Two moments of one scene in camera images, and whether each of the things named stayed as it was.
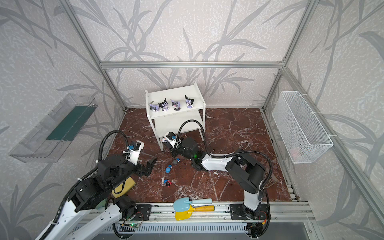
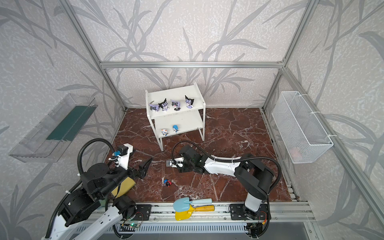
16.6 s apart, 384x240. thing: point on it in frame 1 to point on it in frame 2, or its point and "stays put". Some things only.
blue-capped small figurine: x=168 y=169 to x=175 y=128
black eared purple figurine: x=154 y=108 stays put
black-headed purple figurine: x=164 y=105 stays put
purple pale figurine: x=176 y=105 stays put
